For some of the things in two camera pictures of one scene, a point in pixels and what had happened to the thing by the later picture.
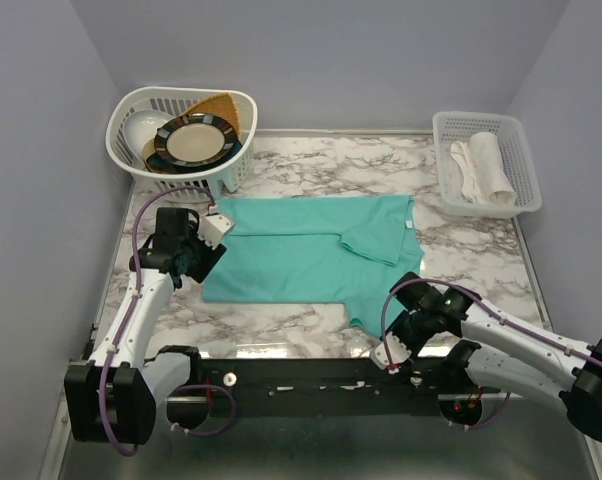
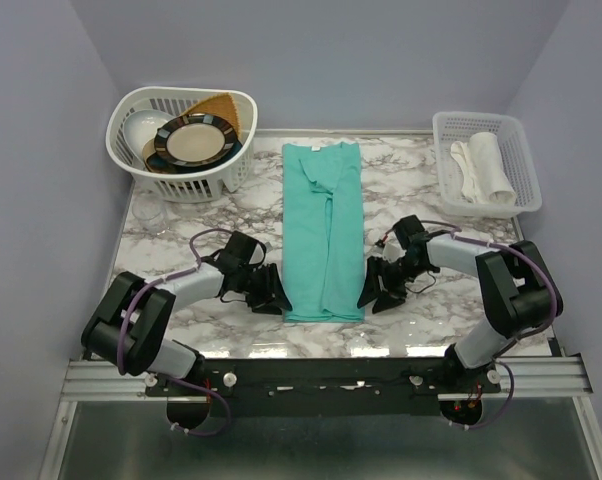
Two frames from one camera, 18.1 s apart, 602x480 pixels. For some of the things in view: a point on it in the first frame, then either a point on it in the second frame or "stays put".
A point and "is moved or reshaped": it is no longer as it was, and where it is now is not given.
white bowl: x=141 y=125 stays put
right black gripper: x=395 y=327 to x=371 y=287
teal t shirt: x=317 y=249 is moved or reshaped
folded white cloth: x=461 y=153 stays put
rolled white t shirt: x=491 y=182 stays put
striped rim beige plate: x=195 y=140 stays put
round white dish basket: x=198 y=138 stays put
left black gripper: x=200 y=271 to x=265 y=302
